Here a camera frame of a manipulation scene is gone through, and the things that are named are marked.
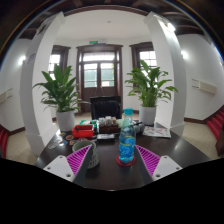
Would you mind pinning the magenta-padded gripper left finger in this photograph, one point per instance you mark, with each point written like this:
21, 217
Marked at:
61, 166

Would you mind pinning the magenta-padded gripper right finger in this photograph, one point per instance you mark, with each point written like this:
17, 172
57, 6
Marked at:
165, 166

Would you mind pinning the dark wooden double door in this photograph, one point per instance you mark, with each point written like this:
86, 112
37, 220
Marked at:
100, 75

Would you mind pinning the potted plant in white pot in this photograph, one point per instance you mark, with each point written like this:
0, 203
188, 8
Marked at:
150, 85
60, 91

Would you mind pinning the light green packet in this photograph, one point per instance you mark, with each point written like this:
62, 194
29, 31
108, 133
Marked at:
119, 123

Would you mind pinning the clear blue-capped water bottle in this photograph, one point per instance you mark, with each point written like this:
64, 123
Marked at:
127, 143

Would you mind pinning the flat round red coaster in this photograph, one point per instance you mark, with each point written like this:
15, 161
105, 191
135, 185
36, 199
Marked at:
117, 161

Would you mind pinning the red-carpeted staircase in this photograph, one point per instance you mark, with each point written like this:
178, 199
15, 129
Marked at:
216, 123
3, 143

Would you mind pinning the purple pillar sign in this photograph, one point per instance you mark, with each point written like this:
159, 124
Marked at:
31, 57

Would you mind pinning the wooden tray with white items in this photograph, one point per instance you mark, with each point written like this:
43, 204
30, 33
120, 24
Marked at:
108, 125

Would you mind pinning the black chair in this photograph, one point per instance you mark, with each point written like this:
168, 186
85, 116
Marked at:
106, 107

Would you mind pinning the red plastic box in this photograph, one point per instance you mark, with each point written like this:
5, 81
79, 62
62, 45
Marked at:
83, 131

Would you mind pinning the round colourful sticker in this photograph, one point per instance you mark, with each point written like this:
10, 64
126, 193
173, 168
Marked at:
64, 142
69, 137
72, 143
62, 134

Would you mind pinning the glowing wall lamp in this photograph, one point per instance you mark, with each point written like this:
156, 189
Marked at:
22, 60

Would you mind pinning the white printed magazine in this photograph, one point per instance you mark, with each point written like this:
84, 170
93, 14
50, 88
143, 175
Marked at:
156, 132

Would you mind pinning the dark-framed window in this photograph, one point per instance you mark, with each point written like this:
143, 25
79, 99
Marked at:
55, 60
146, 56

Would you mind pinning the white wall radiator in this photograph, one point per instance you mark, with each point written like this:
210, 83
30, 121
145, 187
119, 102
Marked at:
204, 86
5, 95

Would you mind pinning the green flat box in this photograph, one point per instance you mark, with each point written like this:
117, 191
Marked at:
89, 122

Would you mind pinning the green exit sign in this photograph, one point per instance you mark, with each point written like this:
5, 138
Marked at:
93, 42

